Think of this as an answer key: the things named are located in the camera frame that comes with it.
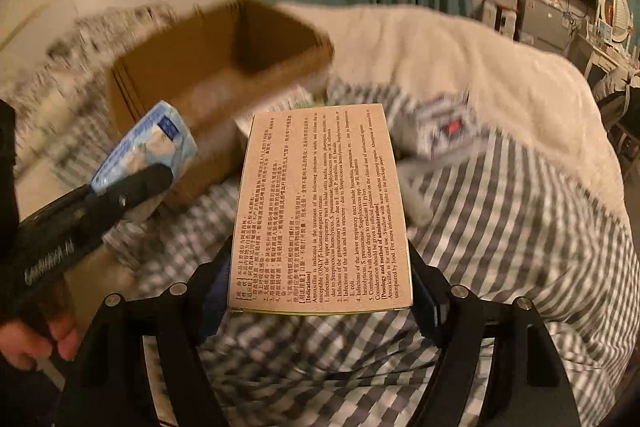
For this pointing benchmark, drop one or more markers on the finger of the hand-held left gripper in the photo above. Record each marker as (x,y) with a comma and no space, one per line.
(137,189)

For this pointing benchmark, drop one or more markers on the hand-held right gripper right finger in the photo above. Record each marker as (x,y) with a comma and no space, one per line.
(427,307)

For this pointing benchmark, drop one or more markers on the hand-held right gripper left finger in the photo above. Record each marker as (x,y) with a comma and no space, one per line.
(216,299)

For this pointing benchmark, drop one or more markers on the light blue tissue packet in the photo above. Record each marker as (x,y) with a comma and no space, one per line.
(150,147)

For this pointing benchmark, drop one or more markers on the tan printed medicine box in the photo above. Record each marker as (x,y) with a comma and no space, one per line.
(320,207)

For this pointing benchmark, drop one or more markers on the cardboard box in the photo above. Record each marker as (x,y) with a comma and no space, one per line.
(215,72)

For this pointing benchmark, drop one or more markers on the person's left hand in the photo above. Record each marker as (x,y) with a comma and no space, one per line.
(30,347)

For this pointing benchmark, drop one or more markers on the checkered grey white blanket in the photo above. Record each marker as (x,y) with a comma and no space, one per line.
(500,232)

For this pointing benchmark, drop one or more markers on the green and white medicine box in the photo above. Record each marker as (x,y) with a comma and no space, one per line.
(295,104)

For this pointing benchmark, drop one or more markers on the grey and white packet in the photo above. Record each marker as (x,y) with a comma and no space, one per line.
(440,124)

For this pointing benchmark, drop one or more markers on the white fleece blanket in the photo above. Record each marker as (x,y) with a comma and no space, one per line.
(475,57)

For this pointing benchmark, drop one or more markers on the dark chair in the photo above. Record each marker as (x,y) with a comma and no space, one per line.
(620,112)

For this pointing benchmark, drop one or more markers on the grey cabinet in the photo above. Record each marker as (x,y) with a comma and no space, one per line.
(545,22)

